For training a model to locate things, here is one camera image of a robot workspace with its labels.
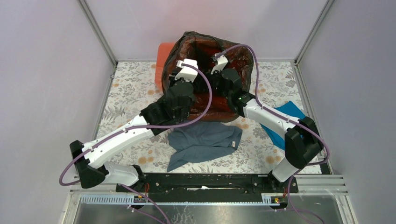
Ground floral patterned table mat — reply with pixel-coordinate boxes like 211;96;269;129
97;62;303;174

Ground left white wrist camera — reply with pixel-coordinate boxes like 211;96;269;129
176;59;198;71

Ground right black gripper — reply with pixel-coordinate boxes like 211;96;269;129
194;64;231;100

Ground grey-blue cloth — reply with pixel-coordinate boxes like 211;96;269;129
167;122;243;172

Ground orange plastic trash bin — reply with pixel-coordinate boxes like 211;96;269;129
155;42;175;92

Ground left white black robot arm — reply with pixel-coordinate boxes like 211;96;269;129
70;67;201;192

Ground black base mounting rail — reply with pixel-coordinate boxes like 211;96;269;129
130;173;299;203

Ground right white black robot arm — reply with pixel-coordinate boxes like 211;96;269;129
208;69;324;192

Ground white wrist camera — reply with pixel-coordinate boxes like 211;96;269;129
211;52;228;74
176;59;198;71

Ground teal blue cloth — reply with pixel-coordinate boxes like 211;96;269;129
261;101;306;151

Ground black plastic trash bag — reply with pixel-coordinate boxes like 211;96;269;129
162;31;254;122

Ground aluminium frame rails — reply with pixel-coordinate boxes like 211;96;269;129
78;0;358;224

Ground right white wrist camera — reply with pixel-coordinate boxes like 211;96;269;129
211;52;228;74

